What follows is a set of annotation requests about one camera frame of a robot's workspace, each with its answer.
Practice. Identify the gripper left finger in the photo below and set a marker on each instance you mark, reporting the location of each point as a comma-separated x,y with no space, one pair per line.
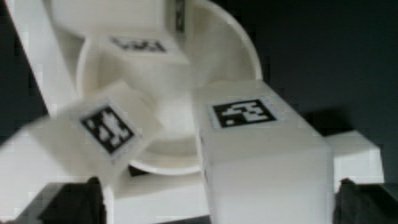
66,204

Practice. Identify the white round stool seat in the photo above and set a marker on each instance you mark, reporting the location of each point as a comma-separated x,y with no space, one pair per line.
222,61

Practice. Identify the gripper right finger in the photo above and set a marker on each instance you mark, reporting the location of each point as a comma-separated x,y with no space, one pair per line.
366,203

